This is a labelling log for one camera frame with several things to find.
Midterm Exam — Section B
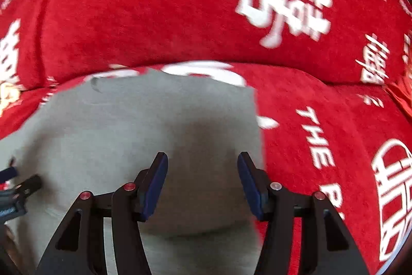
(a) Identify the grey garment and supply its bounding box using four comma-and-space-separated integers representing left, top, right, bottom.
0, 70, 266, 275

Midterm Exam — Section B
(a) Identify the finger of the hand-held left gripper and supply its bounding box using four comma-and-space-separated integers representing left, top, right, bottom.
13, 174, 42, 197
0, 158, 18, 183

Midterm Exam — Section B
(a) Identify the red printed sofa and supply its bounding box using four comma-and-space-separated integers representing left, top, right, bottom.
0, 0, 412, 275

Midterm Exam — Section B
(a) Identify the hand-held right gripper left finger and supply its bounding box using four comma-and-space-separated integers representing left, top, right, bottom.
35, 152, 168, 275

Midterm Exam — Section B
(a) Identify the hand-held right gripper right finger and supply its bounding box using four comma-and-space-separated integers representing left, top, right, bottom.
237, 152, 371, 275

